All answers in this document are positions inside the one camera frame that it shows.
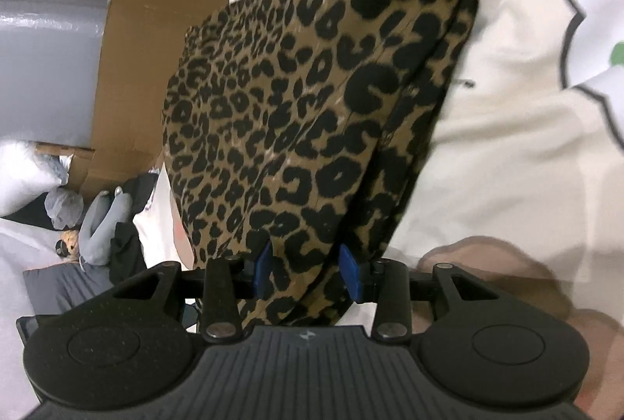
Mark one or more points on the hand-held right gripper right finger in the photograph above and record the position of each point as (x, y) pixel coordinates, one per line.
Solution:
(349, 273)

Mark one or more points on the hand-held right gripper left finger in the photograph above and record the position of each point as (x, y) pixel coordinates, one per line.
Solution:
(263, 271)

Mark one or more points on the leopard print garment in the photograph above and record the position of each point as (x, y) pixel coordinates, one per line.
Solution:
(302, 118)

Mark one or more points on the black cloth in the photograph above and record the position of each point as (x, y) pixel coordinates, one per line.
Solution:
(131, 230)

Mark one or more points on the grey neck pillow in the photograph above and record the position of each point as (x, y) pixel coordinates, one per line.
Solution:
(100, 225)

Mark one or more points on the small bear doll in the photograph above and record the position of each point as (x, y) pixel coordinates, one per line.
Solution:
(68, 245)

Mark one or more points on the clear plastic bag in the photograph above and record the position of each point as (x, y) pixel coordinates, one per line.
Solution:
(63, 205)

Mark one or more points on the bear print bed sheet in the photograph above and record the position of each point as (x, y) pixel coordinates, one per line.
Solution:
(526, 108)

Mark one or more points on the white pillow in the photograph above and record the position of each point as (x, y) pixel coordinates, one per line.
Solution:
(24, 176)

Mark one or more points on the brown cardboard sheet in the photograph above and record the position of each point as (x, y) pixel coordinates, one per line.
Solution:
(146, 10)

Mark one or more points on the grey appliance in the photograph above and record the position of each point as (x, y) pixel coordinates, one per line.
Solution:
(48, 49)

